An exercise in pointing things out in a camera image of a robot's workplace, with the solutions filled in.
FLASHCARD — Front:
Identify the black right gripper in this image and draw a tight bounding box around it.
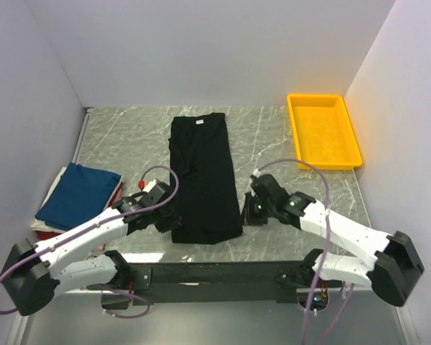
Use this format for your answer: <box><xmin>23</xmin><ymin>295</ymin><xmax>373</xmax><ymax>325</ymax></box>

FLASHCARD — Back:
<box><xmin>237</xmin><ymin>190</ymin><xmax>275</xmax><ymax>226</ymax></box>

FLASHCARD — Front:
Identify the black t shirt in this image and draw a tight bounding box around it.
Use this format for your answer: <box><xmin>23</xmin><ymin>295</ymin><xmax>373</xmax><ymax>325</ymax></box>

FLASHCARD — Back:
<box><xmin>169</xmin><ymin>113</ymin><xmax>243</xmax><ymax>244</ymax></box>

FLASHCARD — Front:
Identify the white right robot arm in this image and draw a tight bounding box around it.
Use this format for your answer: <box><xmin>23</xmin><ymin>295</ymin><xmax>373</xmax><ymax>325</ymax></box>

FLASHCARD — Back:
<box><xmin>242</xmin><ymin>174</ymin><xmax>425</xmax><ymax>307</ymax></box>

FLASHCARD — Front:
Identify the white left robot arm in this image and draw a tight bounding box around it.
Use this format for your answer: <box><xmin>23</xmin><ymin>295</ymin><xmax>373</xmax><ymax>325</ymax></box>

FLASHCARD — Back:
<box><xmin>0</xmin><ymin>180</ymin><xmax>180</xmax><ymax>316</ymax></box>

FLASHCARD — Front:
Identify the yellow plastic bin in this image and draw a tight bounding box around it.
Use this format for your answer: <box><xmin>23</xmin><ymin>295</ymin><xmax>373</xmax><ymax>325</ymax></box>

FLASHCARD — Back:
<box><xmin>287</xmin><ymin>94</ymin><xmax>363</xmax><ymax>170</ymax></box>

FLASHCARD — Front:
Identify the black base crossbar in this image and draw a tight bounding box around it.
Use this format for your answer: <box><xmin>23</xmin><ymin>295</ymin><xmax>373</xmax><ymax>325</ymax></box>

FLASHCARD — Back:
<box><xmin>123</xmin><ymin>261</ymin><xmax>315</xmax><ymax>303</ymax></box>

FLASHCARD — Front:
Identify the folded blue t shirt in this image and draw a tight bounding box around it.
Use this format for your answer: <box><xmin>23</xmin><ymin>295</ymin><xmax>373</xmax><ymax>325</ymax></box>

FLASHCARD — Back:
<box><xmin>35</xmin><ymin>163</ymin><xmax>122</xmax><ymax>231</ymax></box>

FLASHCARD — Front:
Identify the folded red t shirt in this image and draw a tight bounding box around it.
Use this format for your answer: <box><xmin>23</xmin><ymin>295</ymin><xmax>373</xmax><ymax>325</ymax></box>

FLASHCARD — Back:
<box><xmin>32</xmin><ymin>182</ymin><xmax>124</xmax><ymax>241</ymax></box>

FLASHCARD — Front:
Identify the folded white t shirt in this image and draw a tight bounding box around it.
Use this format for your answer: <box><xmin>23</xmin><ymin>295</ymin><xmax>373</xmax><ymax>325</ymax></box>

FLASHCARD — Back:
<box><xmin>31</xmin><ymin>167</ymin><xmax>66</xmax><ymax>234</ymax></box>

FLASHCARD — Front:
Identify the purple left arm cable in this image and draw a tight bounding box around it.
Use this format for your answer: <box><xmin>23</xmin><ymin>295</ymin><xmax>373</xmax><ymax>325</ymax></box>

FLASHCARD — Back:
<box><xmin>0</xmin><ymin>165</ymin><xmax>182</xmax><ymax>320</ymax></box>

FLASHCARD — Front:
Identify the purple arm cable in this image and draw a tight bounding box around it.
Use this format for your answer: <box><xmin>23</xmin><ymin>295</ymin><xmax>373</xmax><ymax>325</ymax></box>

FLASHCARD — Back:
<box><xmin>253</xmin><ymin>158</ymin><xmax>355</xmax><ymax>345</ymax></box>
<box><xmin>0</xmin><ymin>165</ymin><xmax>182</xmax><ymax>320</ymax></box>

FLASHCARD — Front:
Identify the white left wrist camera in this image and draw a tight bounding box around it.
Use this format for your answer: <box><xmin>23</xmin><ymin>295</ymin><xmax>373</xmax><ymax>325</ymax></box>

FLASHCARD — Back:
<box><xmin>139</xmin><ymin>179</ymin><xmax>161</xmax><ymax>194</ymax></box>

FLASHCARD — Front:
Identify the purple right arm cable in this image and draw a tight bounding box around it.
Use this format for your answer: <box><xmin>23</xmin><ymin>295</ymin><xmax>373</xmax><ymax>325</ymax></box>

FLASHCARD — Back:
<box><xmin>253</xmin><ymin>158</ymin><xmax>355</xmax><ymax>345</ymax></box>

